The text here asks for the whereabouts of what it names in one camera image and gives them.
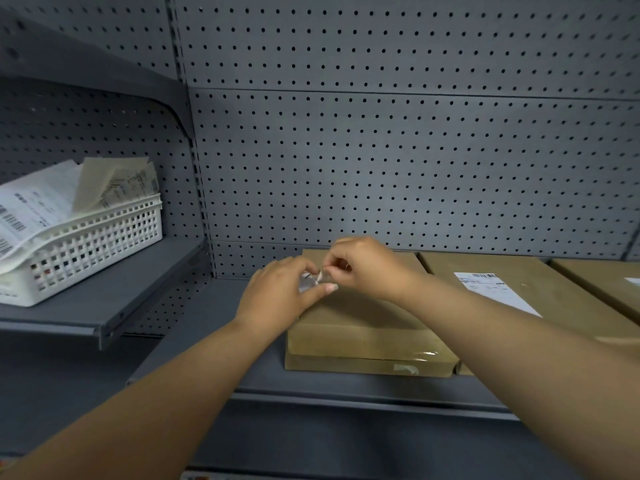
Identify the person's left hand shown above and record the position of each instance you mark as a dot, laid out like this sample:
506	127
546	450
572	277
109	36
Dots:
270	299

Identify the person's right hand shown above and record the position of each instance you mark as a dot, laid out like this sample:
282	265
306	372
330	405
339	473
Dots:
380	269

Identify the brown cardboard box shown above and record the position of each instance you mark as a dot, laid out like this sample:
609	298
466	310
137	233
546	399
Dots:
360	339
530	274
590	279

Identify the person's right forearm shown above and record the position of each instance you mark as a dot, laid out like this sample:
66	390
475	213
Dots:
550	374

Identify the person's left forearm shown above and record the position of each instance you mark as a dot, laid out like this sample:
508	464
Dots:
150	409

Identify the grey metal shelf board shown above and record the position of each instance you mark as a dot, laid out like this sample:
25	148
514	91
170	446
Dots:
200	324

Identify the grey pegboard back panel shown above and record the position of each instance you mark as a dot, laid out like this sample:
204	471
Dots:
400	144

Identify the grey metal side shelf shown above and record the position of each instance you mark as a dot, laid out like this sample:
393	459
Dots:
140	284

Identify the white plastic mesh basket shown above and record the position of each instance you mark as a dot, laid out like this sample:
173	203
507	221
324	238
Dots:
100	249

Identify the stack of white printed sheets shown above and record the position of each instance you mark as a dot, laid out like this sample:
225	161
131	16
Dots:
35	199

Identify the grey metal bracket shelf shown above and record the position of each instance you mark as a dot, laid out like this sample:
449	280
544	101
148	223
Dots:
75	59

